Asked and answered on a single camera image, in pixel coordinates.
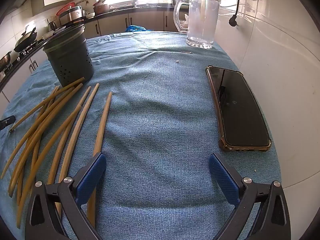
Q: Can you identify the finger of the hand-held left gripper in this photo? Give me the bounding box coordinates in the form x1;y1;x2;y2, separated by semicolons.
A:
0;115;16;131

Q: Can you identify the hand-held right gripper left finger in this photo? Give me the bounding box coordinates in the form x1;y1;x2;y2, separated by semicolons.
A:
24;152;107;240

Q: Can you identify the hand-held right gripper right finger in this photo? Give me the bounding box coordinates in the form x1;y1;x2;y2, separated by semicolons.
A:
209;153;292;240

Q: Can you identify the bunch of wooden chopsticks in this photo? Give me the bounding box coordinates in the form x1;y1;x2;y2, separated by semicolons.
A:
0;77;113;230

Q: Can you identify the dark perforated utensil holder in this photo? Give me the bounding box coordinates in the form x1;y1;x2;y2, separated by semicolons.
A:
42;24;95;88

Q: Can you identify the dark frying pan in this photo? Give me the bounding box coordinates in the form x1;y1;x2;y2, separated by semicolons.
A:
0;51;12;67

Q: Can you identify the gas stove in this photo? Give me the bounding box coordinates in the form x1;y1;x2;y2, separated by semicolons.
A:
15;42;38;57

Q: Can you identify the black wok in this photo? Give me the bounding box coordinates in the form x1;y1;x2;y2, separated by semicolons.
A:
14;26;38;53

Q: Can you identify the blue towel table cover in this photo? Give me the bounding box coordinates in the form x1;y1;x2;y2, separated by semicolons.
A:
0;31;282;240

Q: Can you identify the red pot lid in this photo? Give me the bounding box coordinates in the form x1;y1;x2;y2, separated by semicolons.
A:
55;2;75;17

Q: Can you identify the steel cooking pot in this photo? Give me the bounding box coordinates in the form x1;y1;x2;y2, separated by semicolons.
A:
59;5;84;23

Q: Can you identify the brown clay pot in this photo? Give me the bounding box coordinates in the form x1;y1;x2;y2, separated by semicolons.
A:
93;1;110;15

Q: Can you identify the blue plastic bag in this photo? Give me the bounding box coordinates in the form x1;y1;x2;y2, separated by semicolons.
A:
125;25;153;33

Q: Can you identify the black kitchen counter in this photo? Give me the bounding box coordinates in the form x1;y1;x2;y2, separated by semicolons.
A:
0;4;175;88

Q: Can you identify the black power plug with cable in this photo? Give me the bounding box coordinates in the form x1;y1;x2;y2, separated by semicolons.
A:
229;0;247;27

